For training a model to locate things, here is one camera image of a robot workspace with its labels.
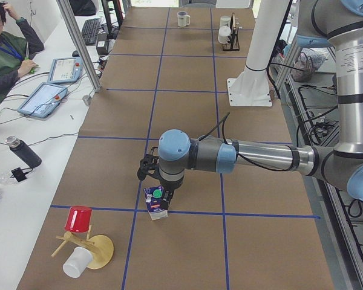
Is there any lower teach pendant tablet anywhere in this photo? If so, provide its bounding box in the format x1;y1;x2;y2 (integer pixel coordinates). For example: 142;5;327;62
17;82;68;119

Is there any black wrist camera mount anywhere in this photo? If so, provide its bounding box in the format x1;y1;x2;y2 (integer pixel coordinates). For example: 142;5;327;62
137;146;160;181

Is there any white ribbed mug on rack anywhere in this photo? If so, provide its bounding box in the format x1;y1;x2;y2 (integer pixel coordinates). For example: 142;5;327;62
220;15;231;27

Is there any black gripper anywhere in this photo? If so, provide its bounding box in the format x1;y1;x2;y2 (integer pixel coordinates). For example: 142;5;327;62
160;178;183;210

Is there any white HOME mug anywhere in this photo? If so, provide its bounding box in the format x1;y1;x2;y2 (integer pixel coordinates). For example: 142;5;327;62
177;11;191;27

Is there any aluminium frame post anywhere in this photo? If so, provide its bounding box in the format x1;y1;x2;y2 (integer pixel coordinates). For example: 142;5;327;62
56;0;101;92

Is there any black binder clip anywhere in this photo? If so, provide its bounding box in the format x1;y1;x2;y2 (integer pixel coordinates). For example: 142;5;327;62
11;167;33;182

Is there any white cup on rack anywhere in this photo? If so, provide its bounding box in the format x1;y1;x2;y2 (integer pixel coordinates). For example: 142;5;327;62
218;25;232;44

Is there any milk carton blue white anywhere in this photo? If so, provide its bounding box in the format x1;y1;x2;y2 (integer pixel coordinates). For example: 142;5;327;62
143;185;168;221

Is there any black wire cup rack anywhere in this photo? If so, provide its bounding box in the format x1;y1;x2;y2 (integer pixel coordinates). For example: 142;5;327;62
221;13;240;51

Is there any teach pendant tablet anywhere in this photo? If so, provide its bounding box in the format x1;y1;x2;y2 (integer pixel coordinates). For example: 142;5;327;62
17;82;68;119
47;57;82;84

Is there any white cup on tree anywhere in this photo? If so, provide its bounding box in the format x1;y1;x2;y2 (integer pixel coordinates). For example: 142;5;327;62
62;246;93;279

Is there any black keyboard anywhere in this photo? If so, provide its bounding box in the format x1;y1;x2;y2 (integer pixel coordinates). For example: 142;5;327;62
81;18;100;46

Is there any black power adapter box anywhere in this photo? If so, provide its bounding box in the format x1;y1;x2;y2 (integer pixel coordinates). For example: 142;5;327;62
96;32;112;56

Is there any black water bottle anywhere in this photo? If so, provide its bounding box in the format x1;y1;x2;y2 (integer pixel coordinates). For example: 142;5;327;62
5;136;42;169

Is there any upper teach pendant tablet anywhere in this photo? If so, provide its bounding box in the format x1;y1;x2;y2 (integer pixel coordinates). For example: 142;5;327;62
47;57;82;84

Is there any red cup on tree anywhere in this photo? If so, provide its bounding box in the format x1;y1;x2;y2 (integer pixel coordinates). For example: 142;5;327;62
64;205;92;233

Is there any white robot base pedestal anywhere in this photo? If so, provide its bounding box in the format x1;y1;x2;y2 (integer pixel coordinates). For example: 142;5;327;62
227;0;292;107

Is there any seated person green jacket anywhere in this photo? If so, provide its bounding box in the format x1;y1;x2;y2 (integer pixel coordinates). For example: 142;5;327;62
0;3;44;103

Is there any wooden mug tree stand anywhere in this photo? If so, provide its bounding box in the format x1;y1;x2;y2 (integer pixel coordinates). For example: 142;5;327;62
51;225;114;269

